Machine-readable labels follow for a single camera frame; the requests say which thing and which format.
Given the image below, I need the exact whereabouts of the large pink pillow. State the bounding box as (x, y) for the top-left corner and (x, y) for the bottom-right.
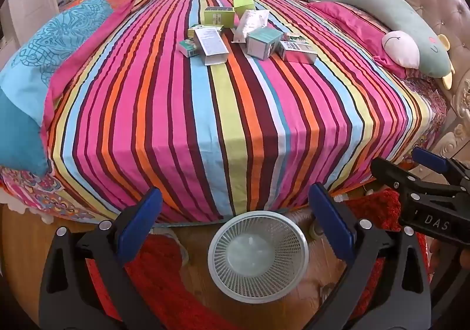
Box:
(312, 1), (408, 79)

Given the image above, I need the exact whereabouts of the white plastic mesh wastebasket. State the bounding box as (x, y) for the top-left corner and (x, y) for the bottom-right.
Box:
(208, 210), (310, 293)

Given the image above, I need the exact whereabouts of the white plastic bag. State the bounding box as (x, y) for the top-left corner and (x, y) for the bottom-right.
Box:
(232, 10), (271, 44)

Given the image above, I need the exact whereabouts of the translucent slipper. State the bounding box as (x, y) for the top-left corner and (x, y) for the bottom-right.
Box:
(162, 225), (190, 266)

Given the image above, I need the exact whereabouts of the white box with green print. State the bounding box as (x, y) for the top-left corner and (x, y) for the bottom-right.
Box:
(277, 40), (317, 65)

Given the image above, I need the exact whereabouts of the cream carved bed frame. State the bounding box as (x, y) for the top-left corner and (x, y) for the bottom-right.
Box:
(402, 69), (470, 187)

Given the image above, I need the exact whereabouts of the light green labelled box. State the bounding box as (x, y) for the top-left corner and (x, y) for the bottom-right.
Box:
(204, 7), (236, 28)

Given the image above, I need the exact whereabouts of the white round plush cushion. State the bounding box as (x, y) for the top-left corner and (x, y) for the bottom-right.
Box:
(381, 31), (420, 69)

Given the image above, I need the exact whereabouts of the small green and white box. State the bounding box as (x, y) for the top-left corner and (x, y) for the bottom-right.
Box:
(179, 40), (201, 58)

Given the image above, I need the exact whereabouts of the teal and white box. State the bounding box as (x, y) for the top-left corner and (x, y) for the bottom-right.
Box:
(245, 28), (286, 59)

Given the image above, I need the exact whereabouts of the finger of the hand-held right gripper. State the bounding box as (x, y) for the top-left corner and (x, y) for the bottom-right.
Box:
(411, 147), (470, 184)
(370, 157), (470, 206)

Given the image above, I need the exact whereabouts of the person's right hand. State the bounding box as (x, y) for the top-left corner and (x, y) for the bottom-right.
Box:
(429, 238), (470, 279)

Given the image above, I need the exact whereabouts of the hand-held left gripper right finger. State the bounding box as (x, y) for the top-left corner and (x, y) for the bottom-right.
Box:
(306, 183), (432, 330)

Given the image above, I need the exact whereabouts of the blue orange pink duvet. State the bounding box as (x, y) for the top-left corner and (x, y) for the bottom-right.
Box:
(0, 0), (172, 177)

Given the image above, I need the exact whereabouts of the striped colourful bed sheet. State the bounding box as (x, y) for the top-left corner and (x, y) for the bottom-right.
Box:
(42, 0), (441, 225)

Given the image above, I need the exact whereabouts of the long white cardboard box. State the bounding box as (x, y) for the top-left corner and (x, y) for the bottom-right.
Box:
(194, 27), (229, 66)

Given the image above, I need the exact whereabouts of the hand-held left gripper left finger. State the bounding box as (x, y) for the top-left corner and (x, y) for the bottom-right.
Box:
(38, 187), (166, 330)

